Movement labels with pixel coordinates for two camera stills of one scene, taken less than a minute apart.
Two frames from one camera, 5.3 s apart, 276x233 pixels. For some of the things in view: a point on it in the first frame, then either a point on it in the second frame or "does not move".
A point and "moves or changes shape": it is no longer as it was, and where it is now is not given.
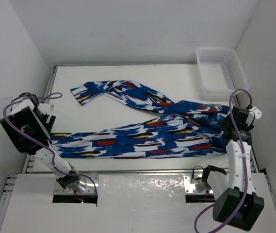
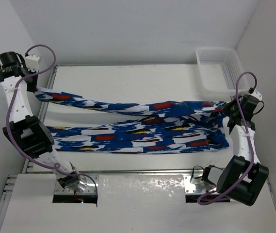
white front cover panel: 144,203 does not move
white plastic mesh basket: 221,69 does not move
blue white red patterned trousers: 193,128 moves or changes shape
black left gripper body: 43,118 → 31,83
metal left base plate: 88,185 does not move
